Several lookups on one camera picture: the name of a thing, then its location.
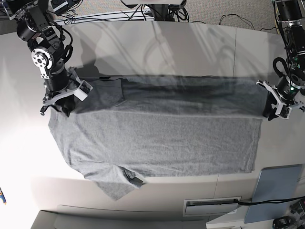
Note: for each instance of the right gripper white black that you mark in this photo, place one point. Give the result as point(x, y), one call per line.
point(62, 90)

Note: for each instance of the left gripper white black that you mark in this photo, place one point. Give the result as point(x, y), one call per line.
point(281, 98)

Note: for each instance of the grey T-shirt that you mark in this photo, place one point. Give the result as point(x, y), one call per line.
point(131, 129)

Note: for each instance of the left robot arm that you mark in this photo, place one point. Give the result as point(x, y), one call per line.
point(288, 16)

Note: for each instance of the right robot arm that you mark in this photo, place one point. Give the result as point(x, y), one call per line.
point(45, 40)

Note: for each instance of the blue grey tablet pad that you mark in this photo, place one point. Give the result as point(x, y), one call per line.
point(273, 183)

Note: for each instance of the colourful tool at edge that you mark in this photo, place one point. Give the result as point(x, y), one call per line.
point(2, 197)

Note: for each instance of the black device bottom right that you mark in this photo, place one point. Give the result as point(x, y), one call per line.
point(282, 222)

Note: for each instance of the white cable slot tray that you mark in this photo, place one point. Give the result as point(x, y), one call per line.
point(209, 207)

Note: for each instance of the central camera mount stand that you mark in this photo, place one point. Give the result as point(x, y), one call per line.
point(161, 10)

